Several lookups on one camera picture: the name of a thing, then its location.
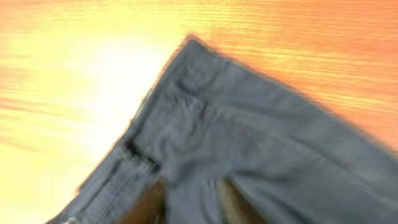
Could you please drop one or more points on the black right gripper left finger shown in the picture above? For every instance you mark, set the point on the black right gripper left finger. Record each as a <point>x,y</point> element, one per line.
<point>150,208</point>

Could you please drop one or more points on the dark blue denim shorts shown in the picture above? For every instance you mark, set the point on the dark blue denim shorts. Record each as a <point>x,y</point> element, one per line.
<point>209,119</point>

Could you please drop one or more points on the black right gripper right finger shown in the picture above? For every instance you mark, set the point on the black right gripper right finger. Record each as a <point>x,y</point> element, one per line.
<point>236,209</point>

